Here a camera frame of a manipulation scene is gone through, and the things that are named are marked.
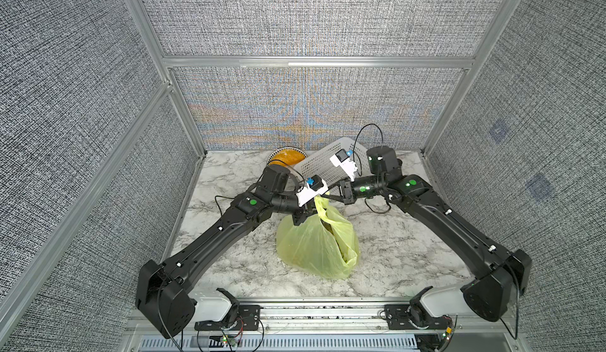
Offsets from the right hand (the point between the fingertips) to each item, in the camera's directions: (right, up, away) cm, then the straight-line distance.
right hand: (323, 189), depth 67 cm
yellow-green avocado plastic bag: (0, -18, +4) cm, 18 cm away
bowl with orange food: (-13, +12, +43) cm, 46 cm away
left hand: (+1, -5, +3) cm, 6 cm away
